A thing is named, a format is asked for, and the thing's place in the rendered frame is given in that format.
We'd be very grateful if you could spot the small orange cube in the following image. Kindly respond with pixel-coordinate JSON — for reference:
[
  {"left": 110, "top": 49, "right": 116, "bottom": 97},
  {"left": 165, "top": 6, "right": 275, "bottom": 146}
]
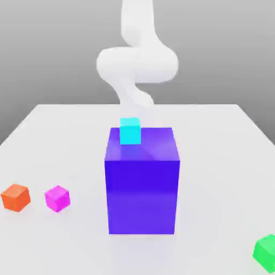
[{"left": 0, "top": 183, "right": 31, "bottom": 213}]

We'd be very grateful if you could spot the large purple box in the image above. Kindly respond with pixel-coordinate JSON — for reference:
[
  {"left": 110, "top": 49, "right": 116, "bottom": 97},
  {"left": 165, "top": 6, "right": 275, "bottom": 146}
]
[{"left": 104, "top": 127, "right": 180, "bottom": 235}]

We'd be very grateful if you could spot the small magenta cube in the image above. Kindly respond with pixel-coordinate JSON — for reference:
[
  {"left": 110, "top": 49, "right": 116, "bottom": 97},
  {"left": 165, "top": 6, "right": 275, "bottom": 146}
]
[{"left": 44, "top": 185, "right": 71, "bottom": 213}]

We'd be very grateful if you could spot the small cyan cube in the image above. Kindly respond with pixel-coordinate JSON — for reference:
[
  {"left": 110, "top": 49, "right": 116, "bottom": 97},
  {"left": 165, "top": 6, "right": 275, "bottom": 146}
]
[{"left": 119, "top": 117, "right": 142, "bottom": 146}]

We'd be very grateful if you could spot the small green cube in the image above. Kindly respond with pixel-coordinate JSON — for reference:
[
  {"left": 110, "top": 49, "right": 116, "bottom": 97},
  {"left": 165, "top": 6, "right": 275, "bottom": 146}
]
[{"left": 252, "top": 233, "right": 275, "bottom": 274}]

